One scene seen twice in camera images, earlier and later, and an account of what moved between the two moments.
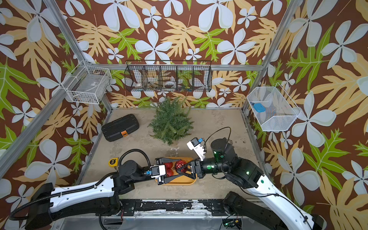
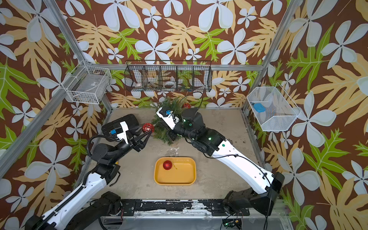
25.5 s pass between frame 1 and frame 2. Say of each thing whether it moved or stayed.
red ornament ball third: stayed
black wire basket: stayed
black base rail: stayed
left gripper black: moved
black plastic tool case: stayed
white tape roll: stayed
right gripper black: moved
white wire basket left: stayed
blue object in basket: stayed
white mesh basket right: stayed
